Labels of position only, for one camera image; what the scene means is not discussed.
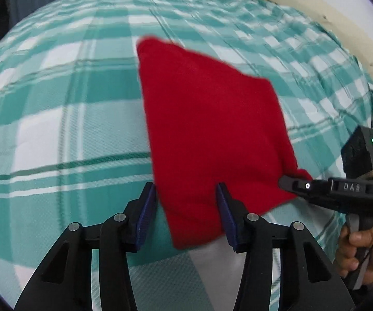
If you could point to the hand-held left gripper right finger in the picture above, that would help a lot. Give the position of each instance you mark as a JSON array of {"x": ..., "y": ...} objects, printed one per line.
[{"x": 226, "y": 215}]

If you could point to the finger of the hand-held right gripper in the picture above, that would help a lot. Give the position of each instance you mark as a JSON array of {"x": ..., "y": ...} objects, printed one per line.
[{"x": 303, "y": 188}]

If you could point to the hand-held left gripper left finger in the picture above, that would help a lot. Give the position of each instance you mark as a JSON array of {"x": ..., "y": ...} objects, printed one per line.
[{"x": 145, "y": 215}]

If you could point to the red knitted sweater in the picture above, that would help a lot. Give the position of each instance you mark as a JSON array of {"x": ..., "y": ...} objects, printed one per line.
[{"x": 212, "y": 136}]

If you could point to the person's right hand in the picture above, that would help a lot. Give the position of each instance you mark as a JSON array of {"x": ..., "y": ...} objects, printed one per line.
[{"x": 345, "y": 259}]

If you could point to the green plaid bed sheet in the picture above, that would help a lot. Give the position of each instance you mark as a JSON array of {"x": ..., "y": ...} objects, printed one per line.
[{"x": 66, "y": 110}]

